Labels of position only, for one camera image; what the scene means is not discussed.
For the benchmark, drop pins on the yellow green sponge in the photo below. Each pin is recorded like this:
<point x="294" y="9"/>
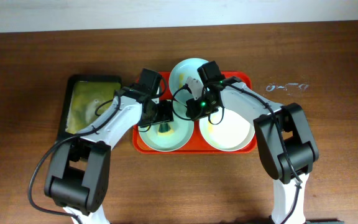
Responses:
<point x="165" y="130"/>

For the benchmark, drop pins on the red plastic tray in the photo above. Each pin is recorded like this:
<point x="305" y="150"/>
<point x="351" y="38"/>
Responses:
<point x="196" y="145"/>

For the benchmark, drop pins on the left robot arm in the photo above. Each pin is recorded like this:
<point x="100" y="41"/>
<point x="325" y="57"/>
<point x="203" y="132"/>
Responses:
<point x="78" y="174"/>

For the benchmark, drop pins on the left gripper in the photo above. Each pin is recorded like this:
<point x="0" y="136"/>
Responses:
<point x="163" y="117"/>

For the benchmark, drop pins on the pale green plate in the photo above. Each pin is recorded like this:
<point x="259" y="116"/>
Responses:
<point x="183" y="130"/>

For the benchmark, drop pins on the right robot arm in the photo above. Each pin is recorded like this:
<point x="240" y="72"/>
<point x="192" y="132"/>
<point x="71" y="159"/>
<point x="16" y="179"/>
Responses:
<point x="287" y="149"/>

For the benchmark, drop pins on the white plate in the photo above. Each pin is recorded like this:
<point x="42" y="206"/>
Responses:
<point x="225" y="130"/>

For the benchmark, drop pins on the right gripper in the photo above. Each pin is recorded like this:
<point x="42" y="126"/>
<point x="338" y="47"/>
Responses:
<point x="192" y="112"/>

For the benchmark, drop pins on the light blue plate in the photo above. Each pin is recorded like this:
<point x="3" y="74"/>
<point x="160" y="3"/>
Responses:
<point x="179" y="76"/>

